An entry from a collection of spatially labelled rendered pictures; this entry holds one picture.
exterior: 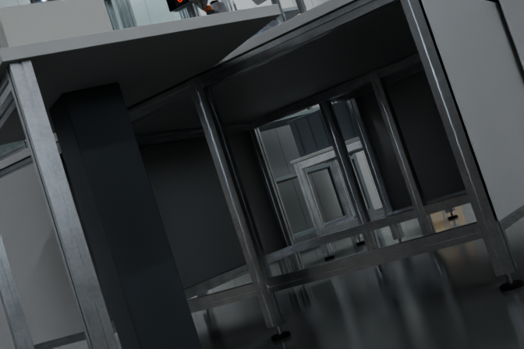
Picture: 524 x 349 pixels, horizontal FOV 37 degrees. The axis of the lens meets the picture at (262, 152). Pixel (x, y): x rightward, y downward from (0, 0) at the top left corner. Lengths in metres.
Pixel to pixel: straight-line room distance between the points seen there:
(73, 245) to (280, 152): 4.99
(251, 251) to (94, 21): 0.81
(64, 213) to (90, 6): 0.71
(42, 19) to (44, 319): 1.29
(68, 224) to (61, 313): 1.31
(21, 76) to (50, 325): 1.48
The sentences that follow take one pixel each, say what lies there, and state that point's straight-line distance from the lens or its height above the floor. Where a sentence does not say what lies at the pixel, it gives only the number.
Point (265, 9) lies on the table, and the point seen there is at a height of 0.85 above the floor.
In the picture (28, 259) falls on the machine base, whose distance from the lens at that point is 3.01.
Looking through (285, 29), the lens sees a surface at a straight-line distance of 2.19.
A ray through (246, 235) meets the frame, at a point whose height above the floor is 0.32.
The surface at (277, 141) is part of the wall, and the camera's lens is 6.56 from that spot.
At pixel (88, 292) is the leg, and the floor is 0.33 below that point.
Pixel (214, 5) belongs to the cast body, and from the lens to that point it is 2.62.
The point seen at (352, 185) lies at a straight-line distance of 3.68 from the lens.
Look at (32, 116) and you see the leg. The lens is 1.68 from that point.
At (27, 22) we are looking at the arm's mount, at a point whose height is 1.02.
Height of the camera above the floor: 0.37
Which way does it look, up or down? 4 degrees up
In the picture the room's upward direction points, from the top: 18 degrees counter-clockwise
